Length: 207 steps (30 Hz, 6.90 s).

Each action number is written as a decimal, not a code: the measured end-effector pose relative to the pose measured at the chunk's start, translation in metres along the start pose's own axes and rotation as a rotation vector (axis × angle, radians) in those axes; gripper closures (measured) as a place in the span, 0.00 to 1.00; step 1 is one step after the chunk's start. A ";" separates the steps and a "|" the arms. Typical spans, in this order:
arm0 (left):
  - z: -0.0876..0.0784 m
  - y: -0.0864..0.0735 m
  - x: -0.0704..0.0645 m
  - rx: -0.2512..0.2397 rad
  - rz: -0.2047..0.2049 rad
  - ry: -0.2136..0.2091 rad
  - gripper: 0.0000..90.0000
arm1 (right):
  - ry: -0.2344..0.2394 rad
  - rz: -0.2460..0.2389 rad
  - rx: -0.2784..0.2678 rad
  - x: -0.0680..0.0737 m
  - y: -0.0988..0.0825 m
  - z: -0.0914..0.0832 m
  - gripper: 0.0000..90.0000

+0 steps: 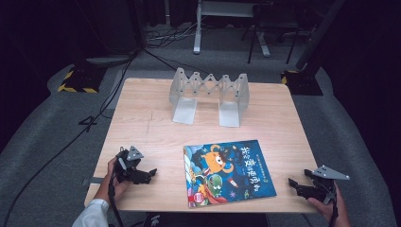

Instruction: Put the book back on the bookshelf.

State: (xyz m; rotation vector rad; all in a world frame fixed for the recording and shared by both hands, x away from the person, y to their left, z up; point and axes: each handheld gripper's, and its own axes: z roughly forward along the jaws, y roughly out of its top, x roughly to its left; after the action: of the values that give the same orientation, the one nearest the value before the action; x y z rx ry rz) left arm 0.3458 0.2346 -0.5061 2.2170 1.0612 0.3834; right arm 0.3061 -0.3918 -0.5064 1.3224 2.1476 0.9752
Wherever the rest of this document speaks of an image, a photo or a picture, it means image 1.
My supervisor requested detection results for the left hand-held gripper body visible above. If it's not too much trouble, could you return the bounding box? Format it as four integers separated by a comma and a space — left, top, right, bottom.
113, 145, 149, 185

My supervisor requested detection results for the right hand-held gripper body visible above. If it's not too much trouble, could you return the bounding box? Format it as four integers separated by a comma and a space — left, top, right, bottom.
310, 165, 351, 204

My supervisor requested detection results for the colourful children's picture book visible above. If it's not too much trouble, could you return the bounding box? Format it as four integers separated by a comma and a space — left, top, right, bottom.
183, 139, 278, 209

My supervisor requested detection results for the white metal book rack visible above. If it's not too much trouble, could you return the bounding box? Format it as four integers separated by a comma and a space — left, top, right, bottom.
168, 66, 251, 129

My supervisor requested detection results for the person's left hand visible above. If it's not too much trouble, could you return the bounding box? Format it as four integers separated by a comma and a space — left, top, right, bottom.
99, 156, 131, 204

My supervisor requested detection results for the person's right hand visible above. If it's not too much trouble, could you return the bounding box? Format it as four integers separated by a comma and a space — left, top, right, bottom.
306, 183, 352, 227

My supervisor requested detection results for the black stand with striped base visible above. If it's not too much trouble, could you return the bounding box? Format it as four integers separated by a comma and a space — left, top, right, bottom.
281, 0, 348, 96
57, 60, 108, 95

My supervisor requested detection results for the black chair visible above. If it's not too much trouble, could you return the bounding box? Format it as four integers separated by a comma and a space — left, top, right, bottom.
240, 2, 301, 65

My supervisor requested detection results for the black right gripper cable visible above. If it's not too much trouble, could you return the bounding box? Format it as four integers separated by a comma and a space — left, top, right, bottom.
328, 192, 340, 227

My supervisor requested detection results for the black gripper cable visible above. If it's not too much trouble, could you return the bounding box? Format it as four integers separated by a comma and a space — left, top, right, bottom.
328, 192, 340, 227
107, 173, 125, 227

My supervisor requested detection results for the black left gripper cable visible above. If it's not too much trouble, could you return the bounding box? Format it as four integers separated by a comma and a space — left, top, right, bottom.
107, 173, 125, 227

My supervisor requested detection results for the long black floor cable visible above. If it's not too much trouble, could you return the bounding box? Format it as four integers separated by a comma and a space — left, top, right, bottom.
2, 49, 142, 227

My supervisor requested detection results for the bundle of floor cables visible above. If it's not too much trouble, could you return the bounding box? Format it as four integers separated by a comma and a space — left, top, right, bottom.
145, 22, 198, 49

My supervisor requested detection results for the white desk frame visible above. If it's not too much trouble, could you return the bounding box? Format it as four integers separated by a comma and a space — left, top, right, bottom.
193, 0, 271, 58

